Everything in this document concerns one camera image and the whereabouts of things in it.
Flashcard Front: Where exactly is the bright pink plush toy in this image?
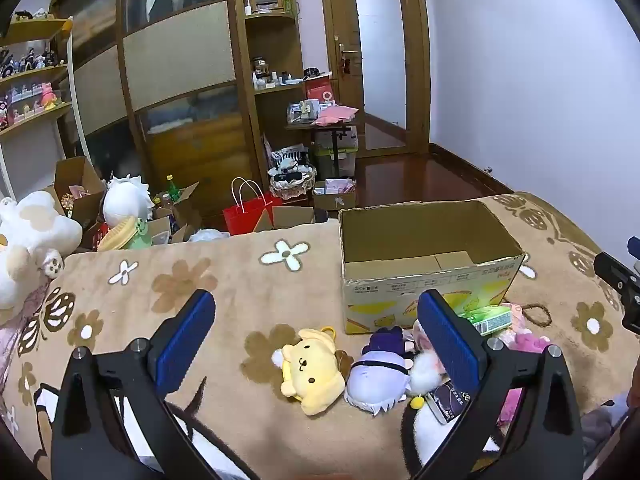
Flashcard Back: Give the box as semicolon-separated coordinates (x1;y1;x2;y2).
500;327;551;356

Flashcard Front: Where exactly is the red box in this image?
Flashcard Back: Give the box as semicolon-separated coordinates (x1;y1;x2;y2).
305;77;333;106

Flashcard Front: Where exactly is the green frog toy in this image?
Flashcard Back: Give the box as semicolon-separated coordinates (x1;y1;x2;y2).
97;215;153;252

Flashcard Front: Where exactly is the flat-flapped cardboard box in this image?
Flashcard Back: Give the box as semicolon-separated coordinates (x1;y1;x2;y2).
252;206;321;233

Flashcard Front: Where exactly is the wall shelf with small figurines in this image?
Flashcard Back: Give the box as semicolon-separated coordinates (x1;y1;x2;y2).
0;10;76;136

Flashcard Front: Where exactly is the translucent storage bin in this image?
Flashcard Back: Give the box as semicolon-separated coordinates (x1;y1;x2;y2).
312;127;358;176

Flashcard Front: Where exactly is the large brown cardboard box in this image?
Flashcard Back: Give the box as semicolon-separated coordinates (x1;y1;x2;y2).
42;156;108;221

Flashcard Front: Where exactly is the pink cloth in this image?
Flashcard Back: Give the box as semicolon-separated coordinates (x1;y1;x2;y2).
311;105;360;126

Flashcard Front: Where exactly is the white-haired plush head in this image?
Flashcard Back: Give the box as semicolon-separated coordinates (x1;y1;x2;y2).
102;174;155;226

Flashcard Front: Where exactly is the yellow dog plush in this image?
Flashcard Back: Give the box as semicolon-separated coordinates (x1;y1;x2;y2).
271;326;353;417

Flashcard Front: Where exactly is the wooden door with glass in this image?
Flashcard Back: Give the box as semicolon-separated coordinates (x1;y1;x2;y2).
320;0;431;156

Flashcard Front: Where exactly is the large cream plush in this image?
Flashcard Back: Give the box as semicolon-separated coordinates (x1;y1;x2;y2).
0;191;83;311

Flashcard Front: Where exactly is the clear desktop organizer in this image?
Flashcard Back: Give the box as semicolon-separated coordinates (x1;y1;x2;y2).
286;101;321;125

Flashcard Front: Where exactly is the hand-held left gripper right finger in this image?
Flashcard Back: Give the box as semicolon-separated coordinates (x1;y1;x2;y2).
415;289;585;480

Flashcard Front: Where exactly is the beige floral blanket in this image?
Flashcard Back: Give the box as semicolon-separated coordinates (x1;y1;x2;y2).
0;191;640;480

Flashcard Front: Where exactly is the white-haired purple plush doll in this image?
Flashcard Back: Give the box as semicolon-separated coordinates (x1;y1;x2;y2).
345;326;418;416

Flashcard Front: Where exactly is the cardboard box with bottles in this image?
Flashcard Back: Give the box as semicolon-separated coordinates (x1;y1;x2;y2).
150;182;203;243

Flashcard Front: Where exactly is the wooden open shelf unit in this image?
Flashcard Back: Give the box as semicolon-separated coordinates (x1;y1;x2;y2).
225;0;321;196

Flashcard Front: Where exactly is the wooden wardrobe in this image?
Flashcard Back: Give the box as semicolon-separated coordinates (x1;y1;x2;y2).
50;0;261;221

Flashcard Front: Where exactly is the grey cloth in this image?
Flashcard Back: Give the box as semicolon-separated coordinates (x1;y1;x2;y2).
580;400;628;461

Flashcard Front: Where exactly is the black and white plush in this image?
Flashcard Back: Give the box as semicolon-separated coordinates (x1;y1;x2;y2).
402;395;501;466

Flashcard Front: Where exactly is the red paper bag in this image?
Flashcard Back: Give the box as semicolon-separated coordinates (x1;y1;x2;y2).
222;177;283;236

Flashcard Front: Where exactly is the lace-trimmed wicker basket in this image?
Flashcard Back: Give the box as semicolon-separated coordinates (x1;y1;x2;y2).
269;165;318;201

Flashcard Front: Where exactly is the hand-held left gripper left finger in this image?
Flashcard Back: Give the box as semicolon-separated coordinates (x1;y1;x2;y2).
50;289;256;480

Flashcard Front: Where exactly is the white fluffy plush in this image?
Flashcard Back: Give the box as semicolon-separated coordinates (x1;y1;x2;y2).
187;228;231;243

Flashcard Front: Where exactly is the small cardboard box of papers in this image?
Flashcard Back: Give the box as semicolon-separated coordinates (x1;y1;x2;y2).
312;178;358;211

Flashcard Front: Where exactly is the green tissue pack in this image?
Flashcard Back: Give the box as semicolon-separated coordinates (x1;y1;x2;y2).
457;305;513;337

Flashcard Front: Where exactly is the small wooden side table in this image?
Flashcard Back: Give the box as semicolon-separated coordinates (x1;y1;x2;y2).
285;120;358;178

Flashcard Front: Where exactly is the black tissue pack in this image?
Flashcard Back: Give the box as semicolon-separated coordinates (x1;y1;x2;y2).
430;380;471;426

